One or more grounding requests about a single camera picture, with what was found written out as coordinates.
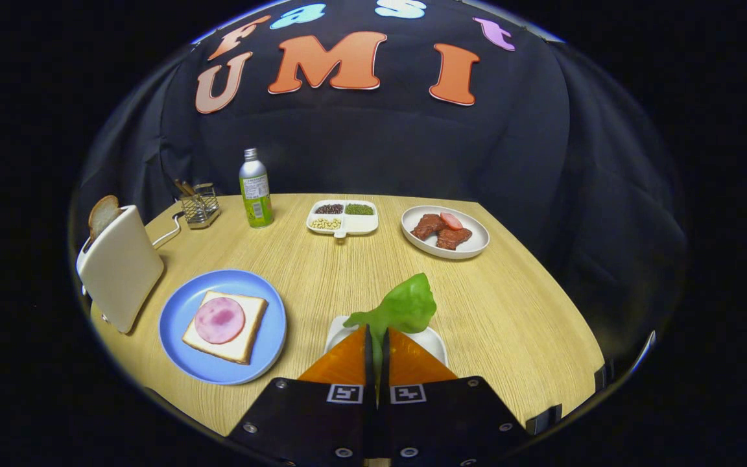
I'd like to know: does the white toaster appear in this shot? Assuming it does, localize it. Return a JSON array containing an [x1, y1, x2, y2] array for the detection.
[[76, 205, 165, 335]]

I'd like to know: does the green lettuce leaf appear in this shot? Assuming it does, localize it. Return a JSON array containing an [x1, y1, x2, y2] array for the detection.
[[343, 273, 438, 383]]

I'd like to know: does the pink ham slice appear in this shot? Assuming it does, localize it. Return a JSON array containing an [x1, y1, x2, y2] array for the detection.
[[193, 297, 246, 345]]

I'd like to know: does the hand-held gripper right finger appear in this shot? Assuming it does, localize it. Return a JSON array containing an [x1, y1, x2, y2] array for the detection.
[[377, 328, 531, 467]]

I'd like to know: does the brown meat piece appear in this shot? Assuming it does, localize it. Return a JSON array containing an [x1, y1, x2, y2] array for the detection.
[[436, 227, 473, 251], [411, 214, 447, 241]]

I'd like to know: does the white toaster cable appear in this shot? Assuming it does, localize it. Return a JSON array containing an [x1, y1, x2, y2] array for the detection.
[[152, 211, 186, 250]]

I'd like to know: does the wire utensil basket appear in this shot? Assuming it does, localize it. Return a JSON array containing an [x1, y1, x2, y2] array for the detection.
[[180, 183, 222, 230]]

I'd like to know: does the white divided dish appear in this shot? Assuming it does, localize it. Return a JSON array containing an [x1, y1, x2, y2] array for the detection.
[[306, 199, 379, 239]]

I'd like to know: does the silver green drink bottle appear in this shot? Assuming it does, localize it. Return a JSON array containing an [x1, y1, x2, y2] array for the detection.
[[239, 148, 275, 229]]

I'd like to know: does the white square plate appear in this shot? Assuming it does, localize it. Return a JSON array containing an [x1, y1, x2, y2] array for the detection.
[[324, 315, 448, 367]]

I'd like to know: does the white round plate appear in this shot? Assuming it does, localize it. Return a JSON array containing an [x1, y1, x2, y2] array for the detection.
[[401, 206, 490, 260]]

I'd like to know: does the white sandwich bread slice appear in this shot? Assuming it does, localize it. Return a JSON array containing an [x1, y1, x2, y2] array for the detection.
[[182, 291, 268, 365]]

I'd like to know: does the toasted bread slice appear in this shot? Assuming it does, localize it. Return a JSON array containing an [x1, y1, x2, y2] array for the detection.
[[88, 195, 123, 242]]

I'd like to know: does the blue plate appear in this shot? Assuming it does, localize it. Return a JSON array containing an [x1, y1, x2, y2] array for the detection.
[[158, 269, 288, 386]]

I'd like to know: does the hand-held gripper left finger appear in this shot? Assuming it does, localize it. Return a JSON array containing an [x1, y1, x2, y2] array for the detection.
[[226, 324, 374, 467]]

